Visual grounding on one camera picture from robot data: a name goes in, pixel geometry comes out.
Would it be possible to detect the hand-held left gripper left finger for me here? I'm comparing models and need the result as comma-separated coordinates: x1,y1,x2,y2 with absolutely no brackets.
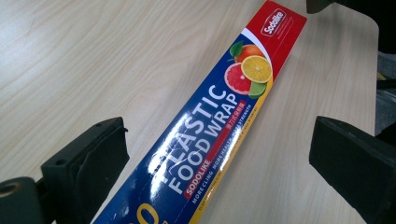
40,116,131,224

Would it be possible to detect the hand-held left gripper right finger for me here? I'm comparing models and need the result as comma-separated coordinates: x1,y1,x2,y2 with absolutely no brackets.
308,115,396,224

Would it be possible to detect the blue and red plastic wrap box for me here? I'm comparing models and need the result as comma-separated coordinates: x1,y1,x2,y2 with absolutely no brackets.
92,0,308,224

